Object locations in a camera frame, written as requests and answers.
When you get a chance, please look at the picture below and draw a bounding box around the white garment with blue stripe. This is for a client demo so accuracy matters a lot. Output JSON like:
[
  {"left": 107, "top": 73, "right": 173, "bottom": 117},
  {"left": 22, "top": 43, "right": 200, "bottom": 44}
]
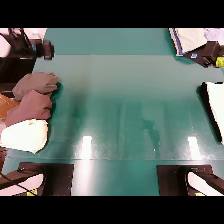
[{"left": 168, "top": 27, "right": 209, "bottom": 57}]

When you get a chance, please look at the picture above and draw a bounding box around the orange garment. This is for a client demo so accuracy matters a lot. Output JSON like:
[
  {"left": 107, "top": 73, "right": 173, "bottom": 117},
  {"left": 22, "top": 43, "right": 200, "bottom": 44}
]
[{"left": 0, "top": 93, "right": 20, "bottom": 122}]

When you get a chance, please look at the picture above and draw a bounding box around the brown garment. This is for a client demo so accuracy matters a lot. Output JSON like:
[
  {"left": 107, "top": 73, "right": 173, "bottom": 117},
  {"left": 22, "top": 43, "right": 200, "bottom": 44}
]
[{"left": 12, "top": 71, "right": 60, "bottom": 102}]

